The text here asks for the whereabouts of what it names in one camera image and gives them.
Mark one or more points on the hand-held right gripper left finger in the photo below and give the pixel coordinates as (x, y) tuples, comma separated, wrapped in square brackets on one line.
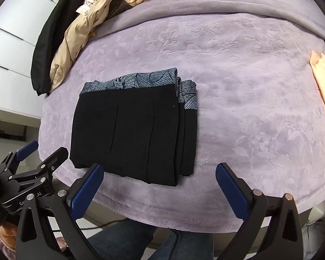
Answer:
[(86, 192)]

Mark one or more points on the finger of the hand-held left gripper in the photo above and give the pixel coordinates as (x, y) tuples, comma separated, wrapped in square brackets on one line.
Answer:
[(27, 150), (52, 158)]

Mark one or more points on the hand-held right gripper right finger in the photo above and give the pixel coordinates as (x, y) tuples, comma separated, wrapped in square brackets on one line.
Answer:
[(231, 192)]

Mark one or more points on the black pants with grey lining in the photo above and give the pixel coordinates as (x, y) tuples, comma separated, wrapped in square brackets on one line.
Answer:
[(130, 135)]

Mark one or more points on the person's left forearm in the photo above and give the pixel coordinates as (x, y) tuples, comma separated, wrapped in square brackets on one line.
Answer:
[(0, 247)]

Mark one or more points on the person's left hand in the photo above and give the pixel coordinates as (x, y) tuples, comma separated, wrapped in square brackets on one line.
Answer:
[(8, 233)]

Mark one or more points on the white shelf unit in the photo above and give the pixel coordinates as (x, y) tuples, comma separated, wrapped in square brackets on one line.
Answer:
[(10, 124)]

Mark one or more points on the person's right leg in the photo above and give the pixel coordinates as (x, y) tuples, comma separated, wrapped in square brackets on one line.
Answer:
[(187, 245)]

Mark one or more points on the white bag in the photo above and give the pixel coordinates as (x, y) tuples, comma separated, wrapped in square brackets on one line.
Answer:
[(317, 227)]

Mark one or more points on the purple fleece blanket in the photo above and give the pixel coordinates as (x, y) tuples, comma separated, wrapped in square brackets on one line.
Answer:
[(246, 100)]

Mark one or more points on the black garment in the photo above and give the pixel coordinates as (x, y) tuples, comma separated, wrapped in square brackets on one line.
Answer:
[(43, 54)]

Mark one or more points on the white drawer cabinet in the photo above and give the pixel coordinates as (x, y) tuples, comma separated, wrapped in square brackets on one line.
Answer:
[(13, 48)]

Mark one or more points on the beige puffer jacket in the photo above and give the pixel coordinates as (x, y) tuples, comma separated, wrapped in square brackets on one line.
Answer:
[(67, 48)]

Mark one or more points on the dark brown garment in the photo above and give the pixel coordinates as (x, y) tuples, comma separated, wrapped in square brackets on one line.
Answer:
[(119, 5)]

